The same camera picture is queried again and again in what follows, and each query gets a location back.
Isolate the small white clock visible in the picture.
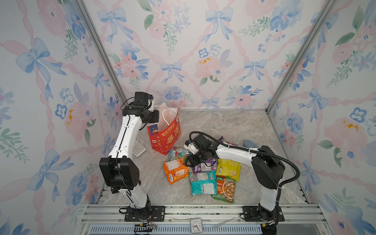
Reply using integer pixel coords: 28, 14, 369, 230
190, 218, 203, 235

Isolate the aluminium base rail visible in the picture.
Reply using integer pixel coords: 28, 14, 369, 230
76, 204, 333, 235

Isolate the red paper gift bag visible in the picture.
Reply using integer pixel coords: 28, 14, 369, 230
147, 103, 181, 155

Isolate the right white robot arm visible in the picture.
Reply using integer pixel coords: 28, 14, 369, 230
184, 143, 286, 222

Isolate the purple snack packet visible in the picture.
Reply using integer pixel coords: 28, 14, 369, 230
190, 159, 218, 173

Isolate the yellow snack packet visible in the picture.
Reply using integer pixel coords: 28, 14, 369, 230
216, 159, 241, 182

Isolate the purple Fox's candy bag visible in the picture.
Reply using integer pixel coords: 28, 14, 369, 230
218, 136, 237, 147

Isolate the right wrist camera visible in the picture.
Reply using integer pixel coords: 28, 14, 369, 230
184, 134, 212, 154

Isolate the Fox's mint blossom candy bag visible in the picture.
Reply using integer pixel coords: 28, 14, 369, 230
168, 146, 191, 163

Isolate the orange snack packet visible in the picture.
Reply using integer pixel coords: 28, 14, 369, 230
164, 158, 189, 185

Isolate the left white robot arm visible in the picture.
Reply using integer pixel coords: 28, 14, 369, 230
99, 108, 160, 209

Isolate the white calculator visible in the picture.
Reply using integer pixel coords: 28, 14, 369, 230
132, 140, 146, 157

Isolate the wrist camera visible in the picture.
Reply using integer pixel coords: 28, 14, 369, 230
130, 92, 154, 111
184, 134, 212, 154

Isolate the teal snack packet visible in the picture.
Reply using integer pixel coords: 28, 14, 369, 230
190, 171, 217, 196

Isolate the green noodle packet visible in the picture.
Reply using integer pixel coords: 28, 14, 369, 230
211, 175, 236, 203

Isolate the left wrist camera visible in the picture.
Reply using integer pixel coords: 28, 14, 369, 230
130, 92, 154, 111

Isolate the black corrugated cable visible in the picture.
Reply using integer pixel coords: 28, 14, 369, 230
188, 131, 301, 189

